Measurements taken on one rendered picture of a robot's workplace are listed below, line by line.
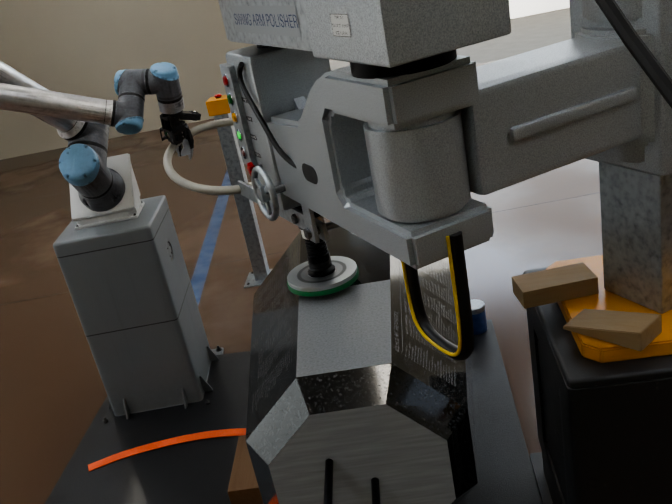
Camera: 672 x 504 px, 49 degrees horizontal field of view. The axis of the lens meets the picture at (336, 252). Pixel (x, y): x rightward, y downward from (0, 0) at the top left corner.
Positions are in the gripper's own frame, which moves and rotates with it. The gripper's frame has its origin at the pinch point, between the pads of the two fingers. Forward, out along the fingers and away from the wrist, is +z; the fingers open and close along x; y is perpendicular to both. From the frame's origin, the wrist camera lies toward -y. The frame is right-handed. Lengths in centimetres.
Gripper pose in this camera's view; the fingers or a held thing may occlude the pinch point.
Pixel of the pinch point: (185, 154)
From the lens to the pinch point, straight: 289.8
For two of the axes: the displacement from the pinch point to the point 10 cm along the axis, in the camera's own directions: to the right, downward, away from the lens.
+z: 0.4, 7.7, 6.3
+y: -5.3, 5.6, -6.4
